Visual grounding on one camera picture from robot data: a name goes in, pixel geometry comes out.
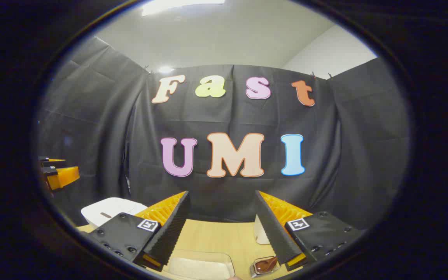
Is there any black backdrop cloth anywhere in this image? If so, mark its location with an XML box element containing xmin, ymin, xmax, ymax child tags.
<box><xmin>37</xmin><ymin>36</ymin><xmax>410</xmax><ymax>231</ymax></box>

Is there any white rice cooker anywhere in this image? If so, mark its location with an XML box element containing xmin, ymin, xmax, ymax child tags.
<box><xmin>81</xmin><ymin>197</ymin><xmax>149</xmax><ymax>229</ymax></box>

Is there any clear plastic rice container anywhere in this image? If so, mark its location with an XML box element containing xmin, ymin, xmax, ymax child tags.
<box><xmin>167</xmin><ymin>249</ymin><xmax>236</xmax><ymax>280</ymax></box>

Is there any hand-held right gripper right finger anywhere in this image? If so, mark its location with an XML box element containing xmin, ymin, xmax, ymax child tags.
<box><xmin>254</xmin><ymin>190</ymin><xmax>365</xmax><ymax>272</ymax></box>

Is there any brown wooden spoon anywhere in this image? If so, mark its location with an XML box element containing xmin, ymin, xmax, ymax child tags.
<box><xmin>255</xmin><ymin>256</ymin><xmax>279</xmax><ymax>273</ymax></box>

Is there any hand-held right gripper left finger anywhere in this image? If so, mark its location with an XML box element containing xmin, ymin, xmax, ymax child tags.
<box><xmin>88</xmin><ymin>191</ymin><xmax>191</xmax><ymax>272</ymax></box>

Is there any ceiling light panel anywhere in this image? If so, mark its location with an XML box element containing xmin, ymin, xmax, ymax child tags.
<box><xmin>142</xmin><ymin>0</ymin><xmax>226</xmax><ymax>16</ymax></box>

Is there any white toaster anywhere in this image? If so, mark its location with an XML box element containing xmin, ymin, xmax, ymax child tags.
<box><xmin>254</xmin><ymin>214</ymin><xmax>271</xmax><ymax>245</ymax></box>

